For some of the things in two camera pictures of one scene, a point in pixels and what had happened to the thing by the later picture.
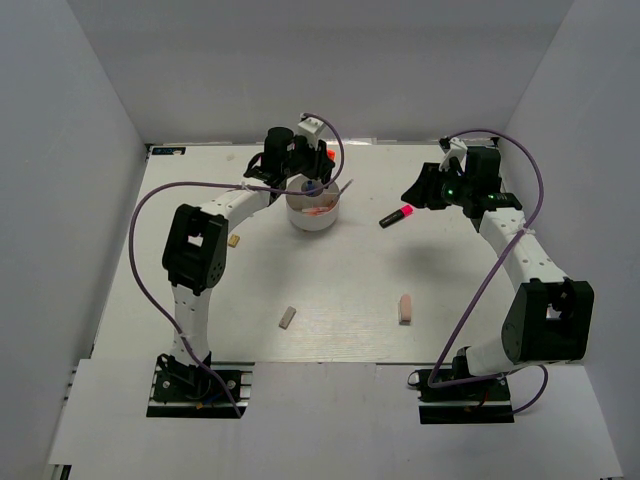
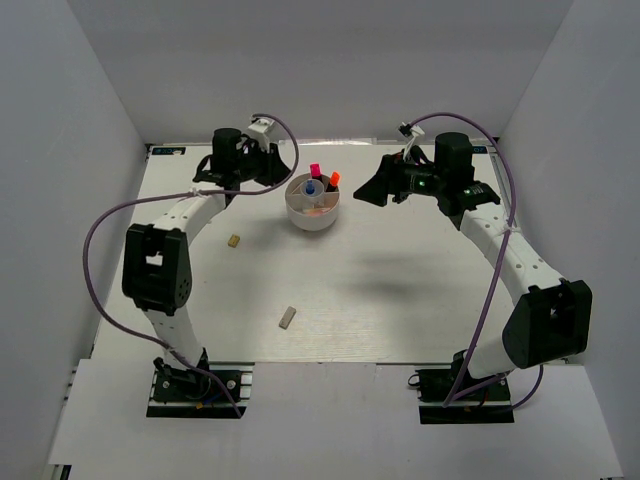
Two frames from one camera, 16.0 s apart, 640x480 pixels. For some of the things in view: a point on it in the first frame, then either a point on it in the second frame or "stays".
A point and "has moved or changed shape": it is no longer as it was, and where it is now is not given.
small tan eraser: (233, 241) stays
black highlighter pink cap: (396, 216) has moved or changed shape
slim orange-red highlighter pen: (317, 211) stays
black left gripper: (321, 164) -> (274, 165)
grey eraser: (287, 318) stays
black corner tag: (169, 151) stays
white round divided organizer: (311, 213) stays
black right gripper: (423, 193) -> (388, 179)
